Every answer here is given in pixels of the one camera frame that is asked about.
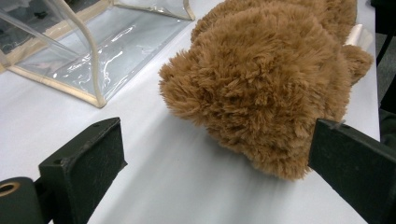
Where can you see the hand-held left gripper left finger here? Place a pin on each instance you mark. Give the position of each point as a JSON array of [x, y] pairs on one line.
[[82, 168]]

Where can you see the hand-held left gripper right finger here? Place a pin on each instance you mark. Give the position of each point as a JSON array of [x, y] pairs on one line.
[[358, 168]]

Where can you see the brown plush teddy bear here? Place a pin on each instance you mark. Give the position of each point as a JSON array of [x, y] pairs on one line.
[[258, 87]]

